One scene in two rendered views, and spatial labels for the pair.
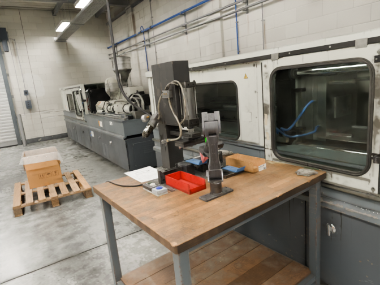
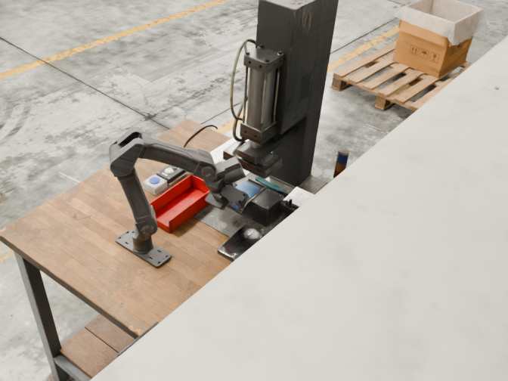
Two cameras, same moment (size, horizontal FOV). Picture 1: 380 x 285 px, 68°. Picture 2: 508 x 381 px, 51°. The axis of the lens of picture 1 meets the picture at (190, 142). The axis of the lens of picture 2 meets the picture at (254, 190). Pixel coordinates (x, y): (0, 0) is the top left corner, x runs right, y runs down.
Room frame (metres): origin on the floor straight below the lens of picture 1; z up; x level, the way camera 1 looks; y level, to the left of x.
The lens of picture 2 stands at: (1.32, -1.40, 2.18)
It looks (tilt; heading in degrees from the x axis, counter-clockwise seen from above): 39 degrees down; 69
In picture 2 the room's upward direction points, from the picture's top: 5 degrees clockwise
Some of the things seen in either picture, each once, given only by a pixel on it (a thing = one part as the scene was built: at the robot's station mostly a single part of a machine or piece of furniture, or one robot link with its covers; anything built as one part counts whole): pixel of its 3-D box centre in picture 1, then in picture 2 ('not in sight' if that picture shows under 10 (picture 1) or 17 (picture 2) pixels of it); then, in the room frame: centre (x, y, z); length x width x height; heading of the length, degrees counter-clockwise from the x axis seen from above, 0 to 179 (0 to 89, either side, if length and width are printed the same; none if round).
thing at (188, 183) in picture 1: (184, 181); (181, 202); (1.61, 0.05, 0.93); 0.25 x 0.12 x 0.06; 36
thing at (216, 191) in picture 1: (216, 188); (142, 240); (1.45, -0.12, 0.94); 0.20 x 0.07 x 0.08; 126
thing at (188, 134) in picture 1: (182, 125); (265, 125); (1.91, 0.04, 1.22); 0.26 x 0.18 x 0.30; 36
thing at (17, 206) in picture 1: (51, 189); (415, 78); (4.22, 2.22, 0.07); 1.20 x 1.00 x 0.14; 29
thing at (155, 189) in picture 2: (159, 193); (155, 187); (1.54, 0.20, 0.90); 0.07 x 0.07 x 0.06; 36
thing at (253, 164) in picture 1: (245, 163); not in sight; (1.87, -0.36, 0.93); 0.25 x 0.13 x 0.08; 36
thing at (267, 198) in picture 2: (193, 161); (252, 192); (1.86, -0.01, 0.98); 0.20 x 0.10 x 0.01; 126
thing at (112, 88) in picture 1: (121, 83); not in sight; (6.10, 1.30, 1.60); 2.54 x 0.84 x 1.26; 32
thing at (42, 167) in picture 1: (43, 165); (436, 35); (4.46, 2.40, 0.40); 0.67 x 0.60 x 0.50; 28
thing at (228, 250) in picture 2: (226, 171); (251, 249); (1.79, -0.22, 0.91); 0.17 x 0.16 x 0.02; 126
